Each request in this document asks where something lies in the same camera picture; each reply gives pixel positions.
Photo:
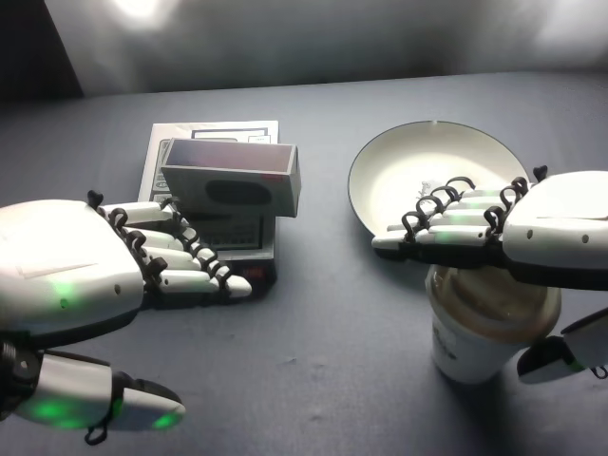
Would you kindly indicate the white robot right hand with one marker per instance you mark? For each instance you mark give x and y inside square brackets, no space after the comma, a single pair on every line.
[556,237]

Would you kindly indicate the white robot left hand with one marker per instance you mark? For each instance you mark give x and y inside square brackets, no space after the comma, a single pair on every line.
[62,261]

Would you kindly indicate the white lidded paper cup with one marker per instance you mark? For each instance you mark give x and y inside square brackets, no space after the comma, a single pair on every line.
[475,332]

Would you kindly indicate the small dark rectangular box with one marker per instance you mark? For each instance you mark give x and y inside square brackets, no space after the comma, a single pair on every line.
[228,190]

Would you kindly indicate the white plate with leaf print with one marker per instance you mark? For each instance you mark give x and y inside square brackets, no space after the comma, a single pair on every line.
[404,171]

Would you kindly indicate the white calculator box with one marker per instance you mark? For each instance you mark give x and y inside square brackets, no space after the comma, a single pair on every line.
[242,237]

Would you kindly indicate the black backdrop panel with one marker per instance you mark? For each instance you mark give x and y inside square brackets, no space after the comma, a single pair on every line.
[28,47]

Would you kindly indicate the grey table cloth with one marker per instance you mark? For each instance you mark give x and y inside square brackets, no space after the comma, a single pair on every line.
[332,370]

